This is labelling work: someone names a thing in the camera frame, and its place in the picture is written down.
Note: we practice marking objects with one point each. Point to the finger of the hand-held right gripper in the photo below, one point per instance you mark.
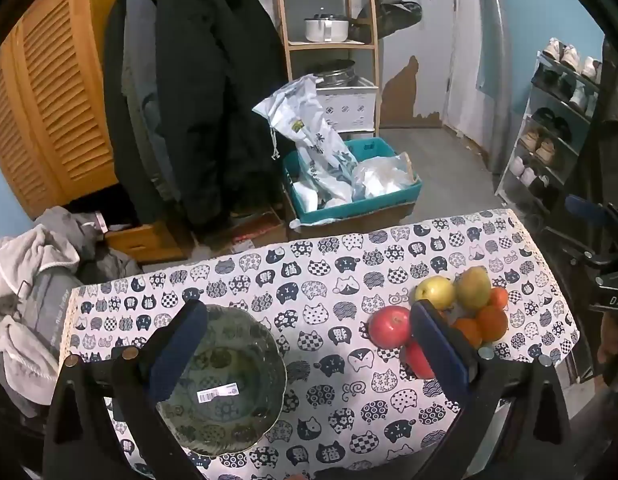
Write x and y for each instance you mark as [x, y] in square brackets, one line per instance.
[586, 210]
[574, 250]

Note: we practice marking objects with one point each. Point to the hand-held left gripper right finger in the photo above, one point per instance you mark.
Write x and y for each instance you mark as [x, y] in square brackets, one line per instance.
[434, 342]

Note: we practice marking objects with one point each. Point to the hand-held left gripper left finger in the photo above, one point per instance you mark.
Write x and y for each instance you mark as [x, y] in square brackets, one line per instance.
[181, 347]

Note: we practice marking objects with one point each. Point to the red apple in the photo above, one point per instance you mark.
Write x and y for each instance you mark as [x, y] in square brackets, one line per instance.
[416, 360]
[389, 327]

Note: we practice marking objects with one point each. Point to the orange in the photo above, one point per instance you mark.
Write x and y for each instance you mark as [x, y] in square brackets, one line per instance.
[493, 322]
[468, 332]
[499, 298]

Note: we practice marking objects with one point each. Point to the green patterned bowl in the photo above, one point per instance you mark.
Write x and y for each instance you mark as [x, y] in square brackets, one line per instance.
[229, 360]

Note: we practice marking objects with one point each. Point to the yellow apple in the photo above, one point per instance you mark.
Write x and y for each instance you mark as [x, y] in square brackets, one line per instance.
[436, 291]

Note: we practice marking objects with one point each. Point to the person's right hand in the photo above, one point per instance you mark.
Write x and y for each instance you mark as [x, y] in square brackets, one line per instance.
[616, 345]

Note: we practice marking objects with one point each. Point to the group of shoes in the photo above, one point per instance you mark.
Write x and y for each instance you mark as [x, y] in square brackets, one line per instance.
[544, 150]

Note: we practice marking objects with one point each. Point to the white shoe rack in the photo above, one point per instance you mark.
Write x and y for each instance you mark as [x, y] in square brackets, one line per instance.
[511, 175]

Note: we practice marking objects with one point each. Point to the wooden drawer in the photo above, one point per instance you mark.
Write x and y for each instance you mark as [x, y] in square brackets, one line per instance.
[139, 242]

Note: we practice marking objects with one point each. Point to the cat print tablecloth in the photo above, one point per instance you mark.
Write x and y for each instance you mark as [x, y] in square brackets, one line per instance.
[329, 280]

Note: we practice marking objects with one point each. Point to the flat cardboard box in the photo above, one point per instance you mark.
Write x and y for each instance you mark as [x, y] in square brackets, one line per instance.
[259, 232]

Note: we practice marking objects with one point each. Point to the teal plastic crate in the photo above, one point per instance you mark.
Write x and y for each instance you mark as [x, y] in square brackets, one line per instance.
[359, 207]

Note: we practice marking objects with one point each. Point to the dark grey clothes pile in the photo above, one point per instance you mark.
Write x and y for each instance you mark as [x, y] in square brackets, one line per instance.
[64, 225]

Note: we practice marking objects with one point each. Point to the clear plastic bag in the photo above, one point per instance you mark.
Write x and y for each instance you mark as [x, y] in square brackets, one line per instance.
[384, 175]

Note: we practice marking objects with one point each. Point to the grey metal pole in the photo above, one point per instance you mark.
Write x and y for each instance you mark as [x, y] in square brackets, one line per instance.
[496, 60]

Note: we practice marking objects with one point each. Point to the white door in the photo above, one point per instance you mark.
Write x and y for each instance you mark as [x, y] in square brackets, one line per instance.
[469, 50]

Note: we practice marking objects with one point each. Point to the white patterned storage box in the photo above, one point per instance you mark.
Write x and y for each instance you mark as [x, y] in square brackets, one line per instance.
[351, 107]

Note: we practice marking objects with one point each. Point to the black hooded coat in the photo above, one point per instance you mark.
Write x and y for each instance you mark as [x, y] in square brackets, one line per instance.
[214, 85]

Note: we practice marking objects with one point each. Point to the camouflage bag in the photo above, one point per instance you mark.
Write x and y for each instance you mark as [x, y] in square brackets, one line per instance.
[399, 17]

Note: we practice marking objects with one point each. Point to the metal steamer pot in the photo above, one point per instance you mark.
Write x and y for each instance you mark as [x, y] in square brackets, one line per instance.
[336, 72]

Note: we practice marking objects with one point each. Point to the grey jacket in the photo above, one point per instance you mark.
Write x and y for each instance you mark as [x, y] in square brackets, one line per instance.
[139, 60]

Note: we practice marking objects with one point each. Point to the wooden louvered wardrobe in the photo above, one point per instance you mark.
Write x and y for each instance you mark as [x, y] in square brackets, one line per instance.
[54, 85]

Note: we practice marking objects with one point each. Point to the white cooking pot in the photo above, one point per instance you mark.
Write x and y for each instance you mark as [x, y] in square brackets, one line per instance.
[324, 30]

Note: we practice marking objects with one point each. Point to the wooden shelf rack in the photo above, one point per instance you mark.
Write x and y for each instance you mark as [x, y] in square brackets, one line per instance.
[284, 35]

